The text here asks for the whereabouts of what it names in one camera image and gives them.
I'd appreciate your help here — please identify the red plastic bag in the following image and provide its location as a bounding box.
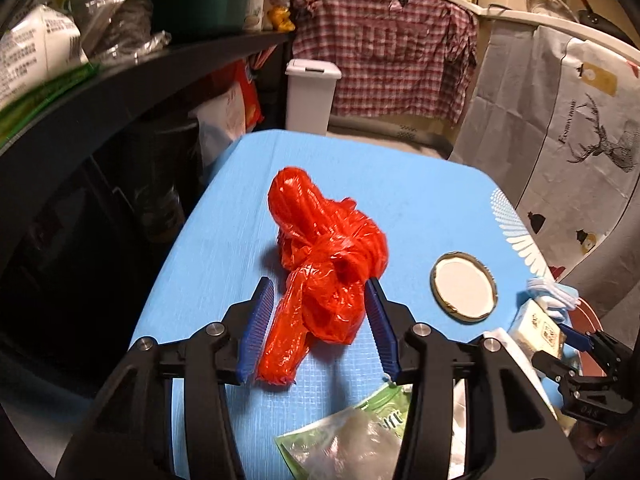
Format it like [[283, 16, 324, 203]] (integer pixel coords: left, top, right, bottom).
[[257, 167, 388, 387]]

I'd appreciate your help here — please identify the blue face mask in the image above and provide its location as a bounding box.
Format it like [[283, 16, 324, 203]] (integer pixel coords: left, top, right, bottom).
[[526, 278, 579, 311]]

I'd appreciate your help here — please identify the white pedal trash bin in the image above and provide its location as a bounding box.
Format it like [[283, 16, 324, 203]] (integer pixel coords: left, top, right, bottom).
[[285, 58, 342, 136]]

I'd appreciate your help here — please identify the right hand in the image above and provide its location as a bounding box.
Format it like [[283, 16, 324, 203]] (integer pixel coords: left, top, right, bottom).
[[568, 420, 632, 467]]

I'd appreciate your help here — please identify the small white packet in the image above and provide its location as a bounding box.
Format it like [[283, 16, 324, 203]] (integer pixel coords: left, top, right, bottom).
[[508, 299, 564, 360]]

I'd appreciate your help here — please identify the gold jar lid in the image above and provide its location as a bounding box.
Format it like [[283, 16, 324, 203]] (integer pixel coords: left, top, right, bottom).
[[430, 252, 498, 324]]

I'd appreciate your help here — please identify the green snack packet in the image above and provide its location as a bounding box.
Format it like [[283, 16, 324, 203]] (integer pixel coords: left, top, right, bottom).
[[276, 382, 412, 479]]

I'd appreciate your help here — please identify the blue table cloth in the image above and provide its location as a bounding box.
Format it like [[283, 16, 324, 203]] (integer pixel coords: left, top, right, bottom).
[[128, 128, 582, 480]]

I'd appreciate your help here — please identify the white rice bag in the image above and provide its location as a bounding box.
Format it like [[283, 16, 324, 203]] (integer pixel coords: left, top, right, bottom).
[[189, 82, 246, 170]]

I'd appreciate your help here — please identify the deer print white curtain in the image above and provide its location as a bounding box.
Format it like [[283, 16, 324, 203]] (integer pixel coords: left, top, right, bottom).
[[452, 20, 639, 326]]

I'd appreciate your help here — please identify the red plaid shirt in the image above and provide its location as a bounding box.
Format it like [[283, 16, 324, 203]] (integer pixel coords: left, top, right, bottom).
[[293, 0, 478, 124]]

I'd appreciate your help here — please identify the white green food bag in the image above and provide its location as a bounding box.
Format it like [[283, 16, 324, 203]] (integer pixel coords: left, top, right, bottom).
[[1, 4, 88, 108]]

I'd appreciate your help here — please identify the black storage shelf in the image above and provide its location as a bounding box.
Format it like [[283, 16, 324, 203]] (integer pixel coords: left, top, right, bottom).
[[0, 0, 306, 401]]

